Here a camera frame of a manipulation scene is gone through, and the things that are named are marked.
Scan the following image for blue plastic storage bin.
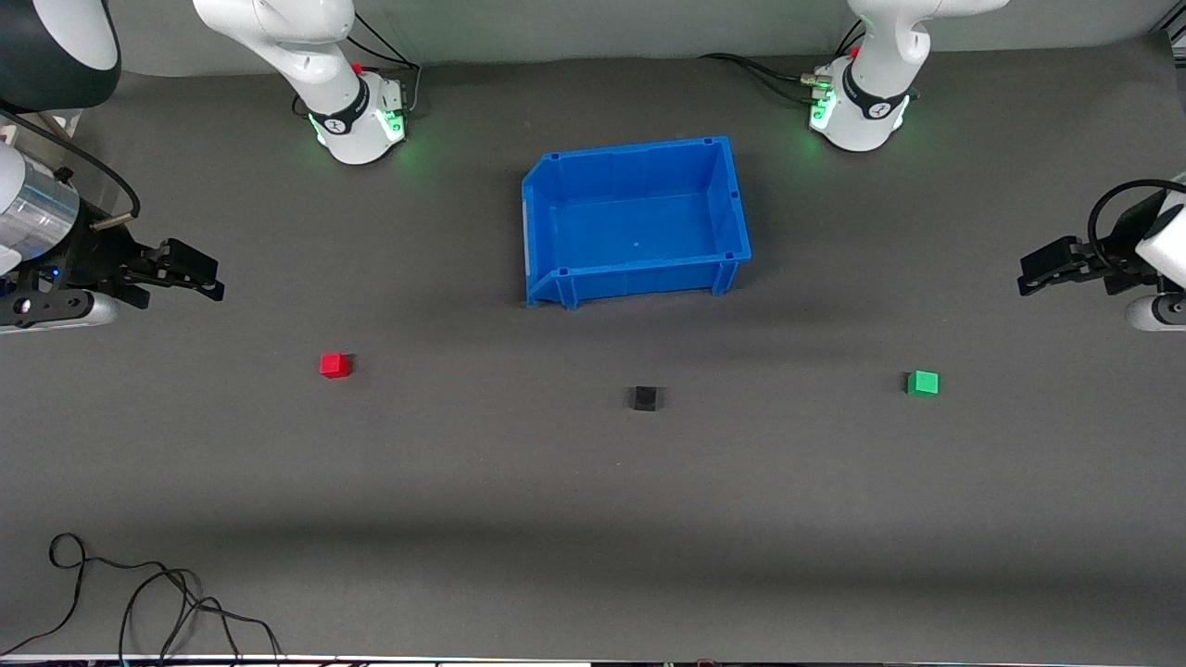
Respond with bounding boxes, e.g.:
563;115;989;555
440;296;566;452
521;136;752;310

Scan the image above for dark grey table mat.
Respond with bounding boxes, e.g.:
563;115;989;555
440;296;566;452
0;32;1186;662

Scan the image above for thin black loose cable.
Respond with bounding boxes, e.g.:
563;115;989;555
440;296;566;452
0;532;203;659
118;567;284;667

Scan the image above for black right arm base cables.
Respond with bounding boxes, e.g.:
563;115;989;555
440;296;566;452
347;11;423;120

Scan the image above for black arm base cables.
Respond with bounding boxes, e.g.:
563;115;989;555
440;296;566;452
698;19;867;105
347;11;423;120

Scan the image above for black left arm base cables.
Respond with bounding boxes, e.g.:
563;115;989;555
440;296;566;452
698;19;867;105

